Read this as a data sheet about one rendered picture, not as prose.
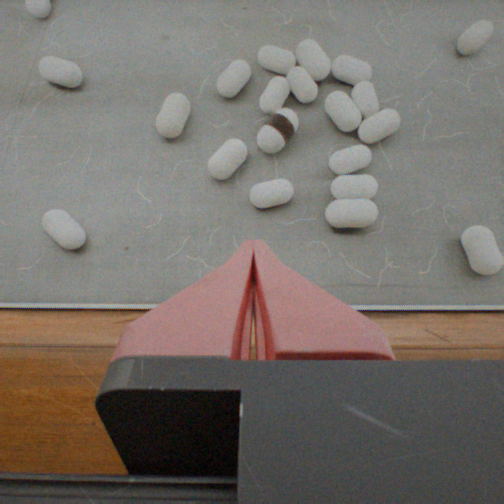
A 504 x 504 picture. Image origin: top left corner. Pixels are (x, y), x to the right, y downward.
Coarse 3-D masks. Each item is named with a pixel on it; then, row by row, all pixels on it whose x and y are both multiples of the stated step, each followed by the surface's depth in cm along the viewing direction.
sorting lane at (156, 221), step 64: (0, 0) 31; (64, 0) 31; (128, 0) 31; (192, 0) 31; (256, 0) 31; (320, 0) 31; (384, 0) 31; (448, 0) 31; (0, 64) 29; (128, 64) 29; (192, 64) 29; (256, 64) 29; (384, 64) 29; (448, 64) 29; (0, 128) 28; (64, 128) 28; (128, 128) 27; (192, 128) 27; (256, 128) 27; (320, 128) 27; (448, 128) 27; (0, 192) 26; (64, 192) 26; (128, 192) 26; (192, 192) 26; (320, 192) 26; (384, 192) 26; (448, 192) 26; (0, 256) 25; (64, 256) 25; (128, 256) 25; (192, 256) 25; (320, 256) 25; (384, 256) 25; (448, 256) 25
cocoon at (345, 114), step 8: (328, 96) 26; (336, 96) 26; (344, 96) 26; (328, 104) 26; (336, 104) 26; (344, 104) 26; (352, 104) 26; (328, 112) 27; (336, 112) 26; (344, 112) 26; (352, 112) 25; (360, 112) 26; (336, 120) 26; (344, 120) 26; (352, 120) 25; (360, 120) 26; (344, 128) 26; (352, 128) 26
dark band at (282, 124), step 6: (276, 114) 25; (270, 120) 25; (276, 120) 25; (282, 120) 25; (288, 120) 25; (276, 126) 25; (282, 126) 25; (288, 126) 25; (282, 132) 25; (288, 132) 25; (294, 132) 26; (288, 138) 26
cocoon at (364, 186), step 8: (344, 176) 24; (352, 176) 24; (360, 176) 24; (368, 176) 24; (336, 184) 24; (344, 184) 24; (352, 184) 24; (360, 184) 24; (368, 184) 24; (376, 184) 24; (336, 192) 24; (344, 192) 24; (352, 192) 24; (360, 192) 24; (368, 192) 24
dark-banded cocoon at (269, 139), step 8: (280, 112) 25; (288, 112) 25; (296, 120) 26; (264, 128) 25; (272, 128) 25; (296, 128) 26; (264, 136) 25; (272, 136) 25; (280, 136) 25; (264, 144) 25; (272, 144) 25; (280, 144) 25; (272, 152) 26
